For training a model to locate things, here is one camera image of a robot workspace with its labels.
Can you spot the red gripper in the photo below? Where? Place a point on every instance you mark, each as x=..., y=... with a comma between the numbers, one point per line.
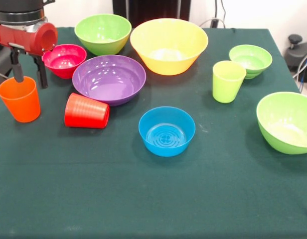
x=24, y=39

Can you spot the orange cup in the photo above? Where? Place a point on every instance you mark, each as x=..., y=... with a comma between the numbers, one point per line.
x=21, y=107

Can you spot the red cup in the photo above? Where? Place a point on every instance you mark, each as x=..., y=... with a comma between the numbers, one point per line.
x=86, y=112

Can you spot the blue bowl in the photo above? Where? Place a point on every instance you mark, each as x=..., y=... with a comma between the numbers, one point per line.
x=166, y=147

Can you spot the grey chair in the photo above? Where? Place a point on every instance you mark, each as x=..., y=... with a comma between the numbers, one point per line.
x=1, y=62

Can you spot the pink bowl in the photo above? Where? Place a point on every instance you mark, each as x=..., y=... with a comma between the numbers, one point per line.
x=63, y=71

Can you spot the purple bowl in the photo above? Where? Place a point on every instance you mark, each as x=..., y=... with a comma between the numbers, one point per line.
x=106, y=79

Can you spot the large light green bowl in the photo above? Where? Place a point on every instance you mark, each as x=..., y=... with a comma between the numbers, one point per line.
x=280, y=139
x=101, y=30

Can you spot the large yellow bowl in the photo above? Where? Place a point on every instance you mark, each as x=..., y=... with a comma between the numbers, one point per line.
x=168, y=64

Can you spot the dark green tablecloth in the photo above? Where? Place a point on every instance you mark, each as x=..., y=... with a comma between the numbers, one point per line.
x=153, y=186

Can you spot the black power plug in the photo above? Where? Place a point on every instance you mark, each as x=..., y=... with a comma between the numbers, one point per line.
x=214, y=23

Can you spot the yellow-green cup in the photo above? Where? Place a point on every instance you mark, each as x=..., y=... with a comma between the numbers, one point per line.
x=225, y=89

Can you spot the small green bowl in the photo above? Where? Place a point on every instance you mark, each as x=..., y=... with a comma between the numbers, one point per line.
x=253, y=59

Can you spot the black knobbed stand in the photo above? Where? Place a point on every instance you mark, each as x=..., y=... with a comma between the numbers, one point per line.
x=295, y=39

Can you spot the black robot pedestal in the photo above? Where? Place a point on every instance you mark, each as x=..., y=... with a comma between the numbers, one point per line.
x=148, y=10

